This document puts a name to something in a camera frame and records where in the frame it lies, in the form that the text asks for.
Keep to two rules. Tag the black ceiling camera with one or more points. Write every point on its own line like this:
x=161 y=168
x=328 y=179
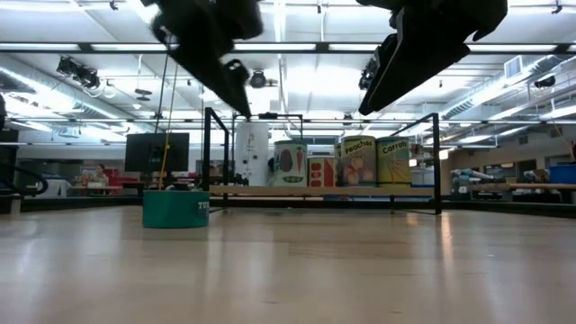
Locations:
x=366 y=78

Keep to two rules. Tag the black ceiling light cluster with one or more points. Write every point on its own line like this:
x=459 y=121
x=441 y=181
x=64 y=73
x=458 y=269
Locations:
x=78 y=72

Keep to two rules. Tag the black ceiling disc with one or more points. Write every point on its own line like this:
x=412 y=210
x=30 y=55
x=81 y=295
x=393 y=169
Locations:
x=143 y=92

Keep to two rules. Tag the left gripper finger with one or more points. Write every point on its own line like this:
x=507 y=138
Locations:
x=239 y=76
x=211 y=74

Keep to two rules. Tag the carrots label can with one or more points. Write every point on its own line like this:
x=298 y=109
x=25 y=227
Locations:
x=393 y=162

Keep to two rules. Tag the white cylindrical tank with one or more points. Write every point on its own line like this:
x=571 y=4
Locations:
x=252 y=153

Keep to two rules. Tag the red tomato label can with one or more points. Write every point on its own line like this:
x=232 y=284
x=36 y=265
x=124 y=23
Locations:
x=321 y=173

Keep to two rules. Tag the black overhead light beam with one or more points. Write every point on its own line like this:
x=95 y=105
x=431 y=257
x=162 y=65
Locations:
x=321 y=47

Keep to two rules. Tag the black aluminium rig frame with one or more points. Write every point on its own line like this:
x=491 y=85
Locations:
x=90 y=203

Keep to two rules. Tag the short teal tuna can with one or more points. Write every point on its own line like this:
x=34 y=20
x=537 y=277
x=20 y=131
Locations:
x=173 y=209

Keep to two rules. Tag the red boxes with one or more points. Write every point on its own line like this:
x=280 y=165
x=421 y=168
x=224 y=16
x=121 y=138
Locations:
x=118 y=176

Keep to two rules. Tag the blue bin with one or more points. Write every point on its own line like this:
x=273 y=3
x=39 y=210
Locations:
x=562 y=174

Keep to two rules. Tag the black monitor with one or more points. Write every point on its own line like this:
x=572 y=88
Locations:
x=155 y=153

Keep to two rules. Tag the tall mixed vegetables can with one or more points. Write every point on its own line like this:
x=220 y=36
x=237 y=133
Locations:
x=290 y=164

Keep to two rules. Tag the wooden shelf with black frame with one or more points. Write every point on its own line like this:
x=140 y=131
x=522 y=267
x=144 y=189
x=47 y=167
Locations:
x=252 y=191

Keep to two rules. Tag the peaches label can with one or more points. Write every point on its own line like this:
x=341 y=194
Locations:
x=358 y=164

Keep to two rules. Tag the person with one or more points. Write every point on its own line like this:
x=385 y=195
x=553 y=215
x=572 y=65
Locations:
x=100 y=175

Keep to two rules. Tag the white ceiling vent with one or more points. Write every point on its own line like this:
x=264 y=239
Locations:
x=513 y=66

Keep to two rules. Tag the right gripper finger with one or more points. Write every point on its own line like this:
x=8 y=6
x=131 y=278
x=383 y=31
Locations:
x=423 y=54
x=375 y=81

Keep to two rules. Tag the background wooden table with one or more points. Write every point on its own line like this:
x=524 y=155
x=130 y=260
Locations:
x=540 y=186

